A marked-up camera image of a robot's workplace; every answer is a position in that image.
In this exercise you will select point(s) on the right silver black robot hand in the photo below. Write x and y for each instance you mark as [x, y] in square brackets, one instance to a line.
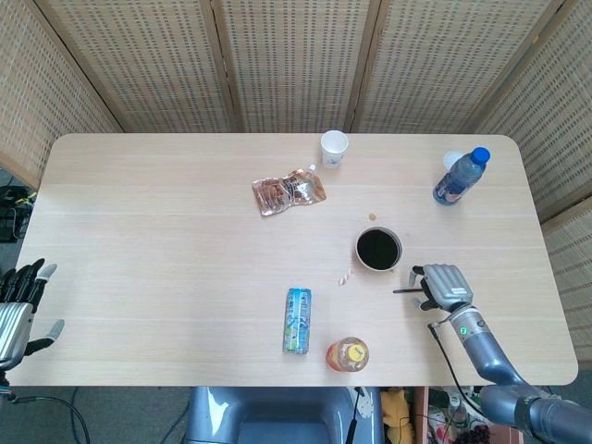
[446, 287]

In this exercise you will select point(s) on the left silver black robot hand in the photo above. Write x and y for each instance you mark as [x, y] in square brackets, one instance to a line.
[14, 324]

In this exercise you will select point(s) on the black plastic spoon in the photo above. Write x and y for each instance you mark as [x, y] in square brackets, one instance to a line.
[407, 291]

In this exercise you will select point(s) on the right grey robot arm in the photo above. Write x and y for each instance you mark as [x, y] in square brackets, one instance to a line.
[490, 356]

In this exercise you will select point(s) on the white bowl of dark liquid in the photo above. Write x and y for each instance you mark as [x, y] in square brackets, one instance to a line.
[378, 250]

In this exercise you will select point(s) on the blue capped drink bottle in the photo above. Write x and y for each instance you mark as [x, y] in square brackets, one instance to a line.
[455, 182]

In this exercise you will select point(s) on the orange drink bottle yellow cap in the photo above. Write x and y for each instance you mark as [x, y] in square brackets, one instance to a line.
[347, 356]

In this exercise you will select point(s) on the small beige crumbs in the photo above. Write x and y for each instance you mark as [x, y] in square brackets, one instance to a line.
[342, 279]

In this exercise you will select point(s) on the clear plastic lid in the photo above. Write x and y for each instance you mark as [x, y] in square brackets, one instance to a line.
[448, 159]

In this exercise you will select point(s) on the yellow plush toy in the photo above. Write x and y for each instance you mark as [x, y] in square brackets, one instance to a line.
[398, 407]

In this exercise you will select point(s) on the reddish wooden crate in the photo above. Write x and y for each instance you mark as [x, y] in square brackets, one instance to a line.
[421, 416]

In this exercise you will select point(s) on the light blue beverage can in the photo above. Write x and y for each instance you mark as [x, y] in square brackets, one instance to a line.
[297, 321]

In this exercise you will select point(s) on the white paper cup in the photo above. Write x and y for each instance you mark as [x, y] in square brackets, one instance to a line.
[334, 150]

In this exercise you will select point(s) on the brown spout pouch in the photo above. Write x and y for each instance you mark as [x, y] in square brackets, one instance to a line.
[287, 190]

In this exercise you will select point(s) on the grey robot torso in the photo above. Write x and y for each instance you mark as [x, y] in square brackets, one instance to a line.
[287, 416]

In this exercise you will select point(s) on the woven folding screen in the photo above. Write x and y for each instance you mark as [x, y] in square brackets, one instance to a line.
[296, 65]

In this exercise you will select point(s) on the white perforated bracket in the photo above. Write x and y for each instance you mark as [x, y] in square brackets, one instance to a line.
[365, 402]

